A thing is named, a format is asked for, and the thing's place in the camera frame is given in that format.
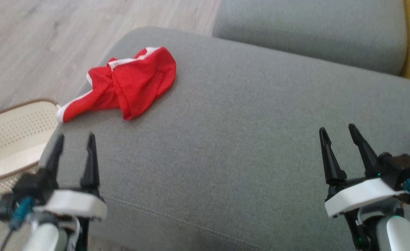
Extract black left camera cable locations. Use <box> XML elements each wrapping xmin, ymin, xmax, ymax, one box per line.
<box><xmin>0</xmin><ymin>228</ymin><xmax>15</xmax><ymax>251</ymax></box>

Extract grey sofa back cushion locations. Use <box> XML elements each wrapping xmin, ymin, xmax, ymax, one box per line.
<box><xmin>212</xmin><ymin>0</ymin><xmax>408</xmax><ymax>76</ymax></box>

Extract blue left camera plug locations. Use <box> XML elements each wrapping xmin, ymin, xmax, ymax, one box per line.
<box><xmin>10</xmin><ymin>197</ymin><xmax>34</xmax><ymax>230</ymax></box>

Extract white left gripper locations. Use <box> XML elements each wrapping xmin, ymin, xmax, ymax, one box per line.
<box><xmin>34</xmin><ymin>133</ymin><xmax>108</xmax><ymax>251</ymax></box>

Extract grey sofa seat cushion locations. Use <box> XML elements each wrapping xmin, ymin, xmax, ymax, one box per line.
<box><xmin>39</xmin><ymin>26</ymin><xmax>410</xmax><ymax>251</ymax></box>

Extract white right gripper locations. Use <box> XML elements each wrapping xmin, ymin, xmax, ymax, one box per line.
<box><xmin>319</xmin><ymin>124</ymin><xmax>405</xmax><ymax>250</ymax></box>

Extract cream perforated laundry basket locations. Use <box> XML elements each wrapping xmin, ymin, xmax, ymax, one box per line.
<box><xmin>0</xmin><ymin>99</ymin><xmax>60</xmax><ymax>194</ymax></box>

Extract red white striped shorts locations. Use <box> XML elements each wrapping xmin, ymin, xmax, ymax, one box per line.
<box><xmin>57</xmin><ymin>46</ymin><xmax>177</xmax><ymax>123</ymax></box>

